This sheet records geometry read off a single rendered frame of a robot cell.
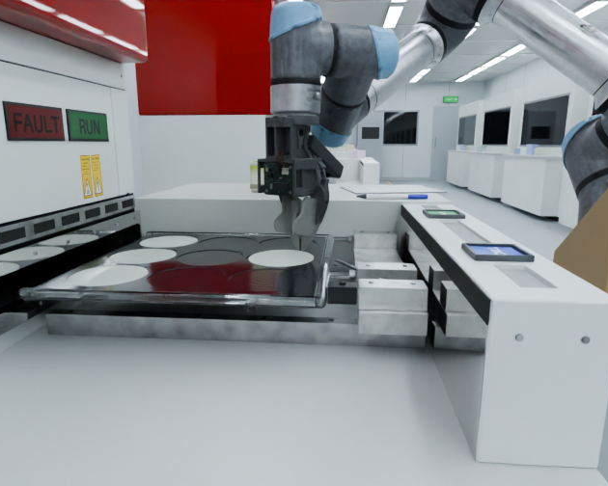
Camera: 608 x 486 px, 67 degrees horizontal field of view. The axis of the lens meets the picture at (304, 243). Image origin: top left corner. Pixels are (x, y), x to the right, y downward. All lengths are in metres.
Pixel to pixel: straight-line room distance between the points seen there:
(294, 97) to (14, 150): 0.37
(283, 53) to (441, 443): 0.52
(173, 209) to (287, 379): 0.53
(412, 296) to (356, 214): 0.37
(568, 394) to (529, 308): 0.08
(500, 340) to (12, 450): 0.41
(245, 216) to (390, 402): 0.54
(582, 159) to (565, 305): 0.67
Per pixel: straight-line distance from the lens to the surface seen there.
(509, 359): 0.39
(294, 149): 0.68
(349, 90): 0.76
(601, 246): 0.89
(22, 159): 0.71
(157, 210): 0.97
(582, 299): 0.40
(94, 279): 0.66
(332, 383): 0.52
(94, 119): 0.86
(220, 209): 0.93
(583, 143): 1.05
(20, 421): 0.53
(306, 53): 0.69
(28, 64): 0.75
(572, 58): 1.00
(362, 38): 0.73
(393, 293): 0.55
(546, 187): 7.14
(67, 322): 0.70
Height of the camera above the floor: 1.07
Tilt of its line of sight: 12 degrees down
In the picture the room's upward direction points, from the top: straight up
